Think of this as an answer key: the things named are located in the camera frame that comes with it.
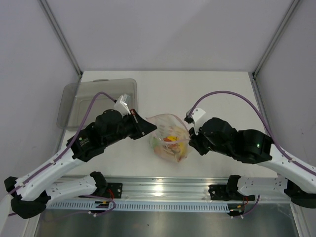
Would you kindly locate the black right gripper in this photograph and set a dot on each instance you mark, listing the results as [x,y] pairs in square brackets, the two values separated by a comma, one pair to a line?
[195,141]

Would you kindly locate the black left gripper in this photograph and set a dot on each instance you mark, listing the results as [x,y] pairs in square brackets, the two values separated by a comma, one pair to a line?
[141,127]

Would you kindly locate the clear pink zip top bag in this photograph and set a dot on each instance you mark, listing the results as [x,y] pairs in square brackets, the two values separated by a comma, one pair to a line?
[169,125]

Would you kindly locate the yellow lemon toy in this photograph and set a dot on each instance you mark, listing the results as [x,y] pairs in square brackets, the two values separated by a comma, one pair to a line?
[171,140]

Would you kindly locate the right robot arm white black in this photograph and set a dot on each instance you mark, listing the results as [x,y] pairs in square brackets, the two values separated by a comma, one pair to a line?
[254,147]

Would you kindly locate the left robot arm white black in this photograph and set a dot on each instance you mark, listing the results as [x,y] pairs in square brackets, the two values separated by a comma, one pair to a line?
[32,193]

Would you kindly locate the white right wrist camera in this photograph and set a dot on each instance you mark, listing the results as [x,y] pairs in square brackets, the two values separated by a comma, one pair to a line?
[197,117]

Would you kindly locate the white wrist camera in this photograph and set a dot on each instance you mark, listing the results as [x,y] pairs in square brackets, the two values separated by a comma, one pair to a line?
[121,105]
[197,117]

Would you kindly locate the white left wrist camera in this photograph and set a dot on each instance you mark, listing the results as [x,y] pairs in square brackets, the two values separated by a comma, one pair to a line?
[121,105]

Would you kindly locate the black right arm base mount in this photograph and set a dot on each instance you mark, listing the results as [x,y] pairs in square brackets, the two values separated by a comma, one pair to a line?
[218,192]

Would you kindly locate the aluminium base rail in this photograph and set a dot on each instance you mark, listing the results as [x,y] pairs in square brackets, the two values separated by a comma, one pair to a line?
[166,189]

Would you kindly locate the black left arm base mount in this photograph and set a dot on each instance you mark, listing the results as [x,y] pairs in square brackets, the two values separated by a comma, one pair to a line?
[113,191]

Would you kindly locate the grey slotted cable duct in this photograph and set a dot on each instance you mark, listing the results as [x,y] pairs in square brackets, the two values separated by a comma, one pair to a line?
[121,205]

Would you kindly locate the left aluminium frame post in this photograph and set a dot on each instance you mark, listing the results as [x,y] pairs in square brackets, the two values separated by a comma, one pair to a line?
[60,35]

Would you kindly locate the aluminium frame post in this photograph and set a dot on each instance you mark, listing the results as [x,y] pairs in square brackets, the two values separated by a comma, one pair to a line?
[60,35]
[280,30]

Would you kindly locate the right aluminium frame post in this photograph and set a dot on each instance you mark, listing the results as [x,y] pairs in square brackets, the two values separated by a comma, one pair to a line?
[280,30]

